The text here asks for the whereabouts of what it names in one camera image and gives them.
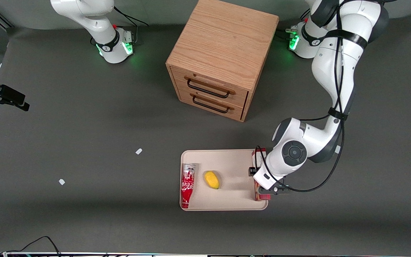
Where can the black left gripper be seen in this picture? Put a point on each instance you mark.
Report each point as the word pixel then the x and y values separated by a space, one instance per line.
pixel 250 171

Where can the red cookie box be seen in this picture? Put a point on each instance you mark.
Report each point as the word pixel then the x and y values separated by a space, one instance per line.
pixel 259 155

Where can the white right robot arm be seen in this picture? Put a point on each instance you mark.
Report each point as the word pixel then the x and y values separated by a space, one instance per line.
pixel 95 21

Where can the beige plastic tray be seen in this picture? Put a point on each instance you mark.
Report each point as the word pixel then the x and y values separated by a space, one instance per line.
pixel 230 160

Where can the yellow lemon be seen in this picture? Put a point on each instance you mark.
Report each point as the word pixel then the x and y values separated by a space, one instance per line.
pixel 212 180

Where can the red cola can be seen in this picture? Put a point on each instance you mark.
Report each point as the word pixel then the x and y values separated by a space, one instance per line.
pixel 187 184

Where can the small white tape piece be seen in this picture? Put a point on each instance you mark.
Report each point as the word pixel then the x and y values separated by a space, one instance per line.
pixel 138 151
pixel 61 181

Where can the oak wooden drawer cabinet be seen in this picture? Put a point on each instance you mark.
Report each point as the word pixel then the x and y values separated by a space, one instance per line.
pixel 223 39

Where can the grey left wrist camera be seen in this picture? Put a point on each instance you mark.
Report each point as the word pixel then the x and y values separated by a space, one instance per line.
pixel 281 189

